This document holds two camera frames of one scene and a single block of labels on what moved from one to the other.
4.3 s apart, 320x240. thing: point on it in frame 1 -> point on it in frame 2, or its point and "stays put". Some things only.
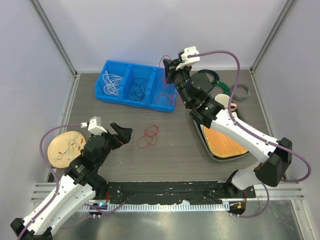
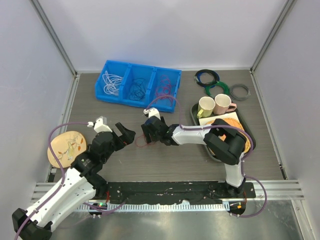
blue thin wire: (137, 90) stays put
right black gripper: (170, 69) -> (146, 132)
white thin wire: (111, 82) stays put
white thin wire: (112, 82) stays put
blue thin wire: (137, 89) stays put
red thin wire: (159, 67) -> (163, 91)
